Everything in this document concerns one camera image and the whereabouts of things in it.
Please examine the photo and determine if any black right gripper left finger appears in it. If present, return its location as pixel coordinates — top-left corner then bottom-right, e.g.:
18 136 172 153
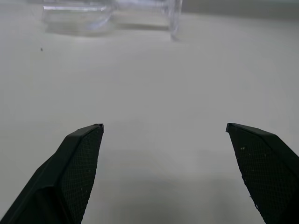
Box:
0 123 105 224

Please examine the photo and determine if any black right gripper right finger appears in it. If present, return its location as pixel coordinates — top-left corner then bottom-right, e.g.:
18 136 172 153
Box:
225 122 299 224

